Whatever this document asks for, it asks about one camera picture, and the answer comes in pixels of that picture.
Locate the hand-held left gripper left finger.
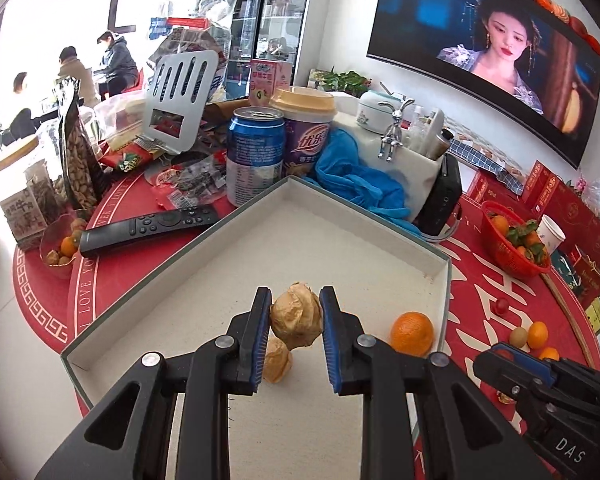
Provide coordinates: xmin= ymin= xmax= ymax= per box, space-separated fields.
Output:
xmin=34 ymin=286 xmax=273 ymax=480

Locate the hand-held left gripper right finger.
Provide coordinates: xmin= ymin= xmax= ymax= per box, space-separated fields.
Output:
xmin=319 ymin=286 xmax=551 ymax=480

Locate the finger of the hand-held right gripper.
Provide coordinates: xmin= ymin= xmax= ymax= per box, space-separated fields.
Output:
xmin=490 ymin=342 xmax=561 ymax=384
xmin=472 ymin=352 xmax=547 ymax=407

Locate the tan husked physalis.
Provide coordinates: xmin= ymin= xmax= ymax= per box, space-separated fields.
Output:
xmin=270 ymin=281 xmax=325 ymax=352
xmin=262 ymin=336 xmax=294 ymax=385

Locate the shallow grey cardboard box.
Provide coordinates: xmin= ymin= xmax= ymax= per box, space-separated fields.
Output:
xmin=60 ymin=175 xmax=453 ymax=418

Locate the green gift bag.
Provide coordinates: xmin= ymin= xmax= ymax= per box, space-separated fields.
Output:
xmin=550 ymin=250 xmax=582 ymax=292

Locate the red plastic basket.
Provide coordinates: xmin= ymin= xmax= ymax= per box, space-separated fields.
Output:
xmin=480 ymin=201 xmax=552 ymax=280

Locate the red gift bag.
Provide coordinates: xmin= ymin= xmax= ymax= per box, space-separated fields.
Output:
xmin=574 ymin=255 xmax=600 ymax=307

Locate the white paper cup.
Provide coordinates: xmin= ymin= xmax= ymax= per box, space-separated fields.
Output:
xmin=536 ymin=215 xmax=566 ymax=255

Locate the red gift box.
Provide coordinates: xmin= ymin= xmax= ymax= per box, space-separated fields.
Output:
xmin=540 ymin=180 xmax=600 ymax=263
xmin=522 ymin=160 xmax=563 ymax=211

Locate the black remote control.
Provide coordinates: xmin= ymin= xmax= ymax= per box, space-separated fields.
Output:
xmin=79 ymin=203 xmax=220 ymax=259

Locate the blue rubber glove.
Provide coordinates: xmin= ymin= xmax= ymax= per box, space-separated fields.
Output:
xmin=314 ymin=127 xmax=423 ymax=242

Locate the clear wrapped flower bouquet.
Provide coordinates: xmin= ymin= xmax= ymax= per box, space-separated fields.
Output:
xmin=579 ymin=176 xmax=600 ymax=222

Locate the flat red box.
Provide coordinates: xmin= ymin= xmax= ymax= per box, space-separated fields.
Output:
xmin=466 ymin=172 xmax=506 ymax=207

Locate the pile of candy wrappers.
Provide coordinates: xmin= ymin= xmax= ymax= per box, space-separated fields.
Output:
xmin=145 ymin=154 xmax=229 ymax=209

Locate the blue drink can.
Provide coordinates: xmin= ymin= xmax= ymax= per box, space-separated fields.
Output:
xmin=226 ymin=106 xmax=287 ymax=208

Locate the white fabric organizer bag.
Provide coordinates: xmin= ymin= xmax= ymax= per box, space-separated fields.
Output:
xmin=332 ymin=110 xmax=448 ymax=222

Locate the black portable radio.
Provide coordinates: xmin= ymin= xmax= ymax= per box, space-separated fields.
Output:
xmin=414 ymin=154 xmax=464 ymax=239

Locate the purple milk tea cup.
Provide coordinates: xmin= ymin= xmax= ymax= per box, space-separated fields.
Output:
xmin=269 ymin=86 xmax=338 ymax=182

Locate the checkered cloth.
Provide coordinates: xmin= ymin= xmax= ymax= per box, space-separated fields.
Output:
xmin=445 ymin=115 xmax=526 ymax=196

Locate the red plastic dish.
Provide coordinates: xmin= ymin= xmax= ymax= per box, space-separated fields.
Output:
xmin=40 ymin=212 xmax=89 ymax=281

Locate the silver rabbit figurine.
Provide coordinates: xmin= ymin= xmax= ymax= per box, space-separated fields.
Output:
xmin=377 ymin=94 xmax=416 ymax=163

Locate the red green snack packet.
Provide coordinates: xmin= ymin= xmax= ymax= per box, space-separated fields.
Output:
xmin=100 ymin=146 xmax=157 ymax=174

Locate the brown bottle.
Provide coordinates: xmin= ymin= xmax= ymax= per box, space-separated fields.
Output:
xmin=425 ymin=129 xmax=455 ymax=161

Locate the white ceramic lidded pot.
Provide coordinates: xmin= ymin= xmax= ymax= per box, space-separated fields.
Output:
xmin=356 ymin=91 xmax=399 ymax=135

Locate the white bottle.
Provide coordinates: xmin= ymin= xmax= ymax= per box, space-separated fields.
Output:
xmin=422 ymin=108 xmax=446 ymax=137

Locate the black bag of nuts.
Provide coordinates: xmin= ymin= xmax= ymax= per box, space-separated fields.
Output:
xmin=57 ymin=80 xmax=112 ymax=211

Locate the white slotted plastic board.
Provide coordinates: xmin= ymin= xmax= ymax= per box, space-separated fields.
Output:
xmin=141 ymin=51 xmax=221 ymax=154

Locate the green potted plant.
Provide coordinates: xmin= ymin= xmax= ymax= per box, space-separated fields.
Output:
xmin=310 ymin=66 xmax=373 ymax=96

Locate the pink milk carton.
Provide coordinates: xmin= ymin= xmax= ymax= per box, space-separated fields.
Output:
xmin=248 ymin=58 xmax=291 ymax=109

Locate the kraft snack box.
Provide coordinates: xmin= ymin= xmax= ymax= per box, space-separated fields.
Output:
xmin=0 ymin=160 xmax=65 ymax=252

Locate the clear plastic bag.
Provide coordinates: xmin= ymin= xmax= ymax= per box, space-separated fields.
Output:
xmin=150 ymin=0 xmax=241 ymax=102

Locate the glass door cabinet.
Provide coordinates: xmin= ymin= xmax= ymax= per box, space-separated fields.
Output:
xmin=230 ymin=0 xmax=315 ymax=102

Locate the red paper garland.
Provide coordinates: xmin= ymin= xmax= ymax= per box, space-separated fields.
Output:
xmin=455 ymin=0 xmax=600 ymax=57

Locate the white cable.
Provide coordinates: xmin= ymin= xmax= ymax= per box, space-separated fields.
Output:
xmin=431 ymin=217 xmax=464 ymax=244

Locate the wall television screen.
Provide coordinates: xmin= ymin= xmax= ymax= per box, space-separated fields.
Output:
xmin=366 ymin=0 xmax=600 ymax=170

